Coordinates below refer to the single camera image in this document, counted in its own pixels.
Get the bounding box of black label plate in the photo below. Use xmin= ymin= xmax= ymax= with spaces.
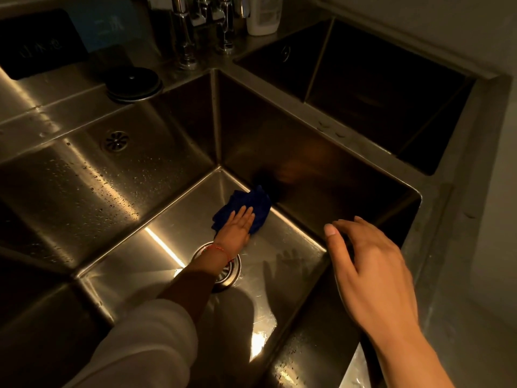
xmin=0 ymin=10 xmax=89 ymax=81

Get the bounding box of person's left forearm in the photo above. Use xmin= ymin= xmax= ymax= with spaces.
xmin=157 ymin=248 xmax=233 ymax=324

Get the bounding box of stainless steel sink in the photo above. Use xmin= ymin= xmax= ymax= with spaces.
xmin=0 ymin=0 xmax=514 ymax=388

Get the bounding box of small chrome tap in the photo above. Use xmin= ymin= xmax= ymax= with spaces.
xmin=147 ymin=0 xmax=199 ymax=71

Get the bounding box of round black sink stopper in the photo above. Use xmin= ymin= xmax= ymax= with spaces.
xmin=104 ymin=66 xmax=164 ymax=105

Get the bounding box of blue label plate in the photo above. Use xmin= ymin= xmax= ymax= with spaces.
xmin=64 ymin=2 xmax=142 ymax=53

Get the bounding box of white spray bottle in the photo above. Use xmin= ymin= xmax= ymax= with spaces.
xmin=245 ymin=0 xmax=285 ymax=37

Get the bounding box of red string bracelet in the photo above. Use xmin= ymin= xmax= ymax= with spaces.
xmin=200 ymin=243 xmax=235 ymax=265

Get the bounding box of blue cleaning cloth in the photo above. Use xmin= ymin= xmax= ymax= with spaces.
xmin=211 ymin=184 xmax=272 ymax=235

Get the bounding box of person's left hand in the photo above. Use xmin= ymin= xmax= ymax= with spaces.
xmin=213 ymin=205 xmax=256 ymax=262

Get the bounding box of person's right hand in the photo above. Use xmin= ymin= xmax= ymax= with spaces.
xmin=323 ymin=215 xmax=422 ymax=345

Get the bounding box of light grey sleeve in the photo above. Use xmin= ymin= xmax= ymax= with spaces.
xmin=62 ymin=299 xmax=199 ymax=388

